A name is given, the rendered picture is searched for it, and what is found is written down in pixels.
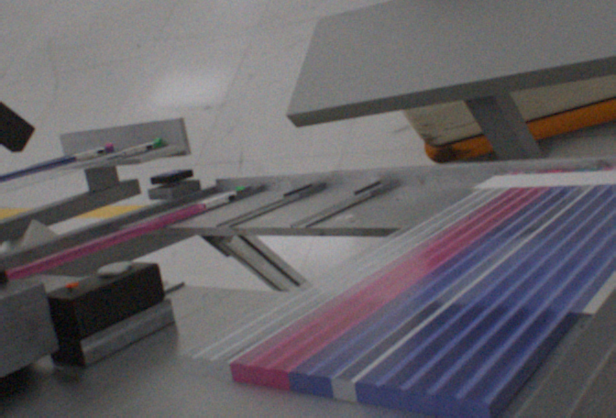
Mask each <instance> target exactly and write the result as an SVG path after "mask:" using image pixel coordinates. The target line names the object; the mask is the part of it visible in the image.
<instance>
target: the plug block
mask: <svg viewBox="0 0 616 418"><path fill-rule="evenodd" d="M35 130H36V128H35V127H34V126H32V125H31V124H30V123H29V122H28V121H27V120H25V119H24V118H23V117H21V116H20V115H18V114H17V113H16V112H15V111H13V110H12V109H11V108H9V107H8V106H7V105H5V104H4V103H3V102H1V101H0V145H2V146H3V147H5V148H6V149H8V150H9V151H10V152H12V153H17V152H22V151H23V150H24V148H25V147H26V145H27V143H28V142H29V140H30V138H31V137H32V135H33V133H34V132H35Z"/></svg>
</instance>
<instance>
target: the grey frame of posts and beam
mask: <svg viewBox="0 0 616 418"><path fill-rule="evenodd" d="M213 242H214V243H216V245H217V246H219V247H220V248H221V249H222V250H224V251H225V252H226V253H227V254H229V255H230V256H231V257H232V258H233V259H235V260H236V261H237V262H239V263H240V264H241V265H242V266H244V267H245V268H246V269H247V270H249V271H250V272H251V273H253V274H254V275H255V276H256V277H258V278H259V279H260V280H261V281H263V282H264V283H265V284H267V285H268V286H269V287H270V288H271V289H272V290H274V291H275V292H291V291H292V290H294V289H296V288H298V287H299V286H301V285H303V284H305V283H306V282H307V281H308V280H307V279H306V278H304V277H303V276H302V275H301V274H300V273H299V272H298V271H296V270H295V269H294V268H293V267H292V266H290V265H289V264H288V263H287V262H286V261H285V260H284V259H282V258H281V257H280V256H279V255H278V254H277V253H275V252H274V251H273V250H272V249H271V248H270V247H268V246H267V245H266V244H265V243H264V242H263V241H261V240H260V239H259V238H258V237H257V236H214V238H213Z"/></svg>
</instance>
